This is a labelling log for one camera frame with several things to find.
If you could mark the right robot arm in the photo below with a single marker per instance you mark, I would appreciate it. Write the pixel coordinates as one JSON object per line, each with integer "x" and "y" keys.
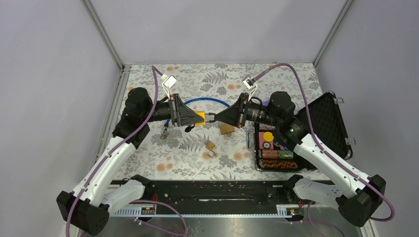
{"x": 355, "y": 194}

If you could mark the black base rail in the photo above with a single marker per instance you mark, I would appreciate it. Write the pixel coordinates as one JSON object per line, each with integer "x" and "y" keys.
{"x": 214, "y": 199}

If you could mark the large brass padlock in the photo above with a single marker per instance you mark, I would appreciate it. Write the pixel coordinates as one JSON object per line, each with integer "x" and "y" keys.
{"x": 226, "y": 129}

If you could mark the black poker chip case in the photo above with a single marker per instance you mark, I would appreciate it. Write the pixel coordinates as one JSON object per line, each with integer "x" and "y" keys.
{"x": 329, "y": 127}

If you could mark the blue cable lock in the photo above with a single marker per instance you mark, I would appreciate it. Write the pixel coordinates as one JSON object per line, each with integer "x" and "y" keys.
{"x": 164, "y": 133}

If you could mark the yellow round chip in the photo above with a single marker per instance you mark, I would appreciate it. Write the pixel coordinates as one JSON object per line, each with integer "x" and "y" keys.
{"x": 268, "y": 137}

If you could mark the floral table mat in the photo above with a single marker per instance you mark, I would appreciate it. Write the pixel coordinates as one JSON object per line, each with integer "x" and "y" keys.
{"x": 183, "y": 156}

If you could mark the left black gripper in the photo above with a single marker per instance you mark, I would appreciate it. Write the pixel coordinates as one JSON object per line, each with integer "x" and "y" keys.
{"x": 185, "y": 115}

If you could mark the small brass padlock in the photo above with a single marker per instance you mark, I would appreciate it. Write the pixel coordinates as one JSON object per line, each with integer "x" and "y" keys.
{"x": 210, "y": 146}

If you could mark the yellow padlock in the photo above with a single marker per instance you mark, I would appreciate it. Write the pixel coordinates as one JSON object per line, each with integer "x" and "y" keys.
{"x": 206, "y": 118}

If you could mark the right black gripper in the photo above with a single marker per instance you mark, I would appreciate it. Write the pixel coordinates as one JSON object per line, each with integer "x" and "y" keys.
{"x": 233, "y": 115}

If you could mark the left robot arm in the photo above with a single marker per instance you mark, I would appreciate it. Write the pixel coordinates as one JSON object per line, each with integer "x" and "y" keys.
{"x": 88, "y": 206}

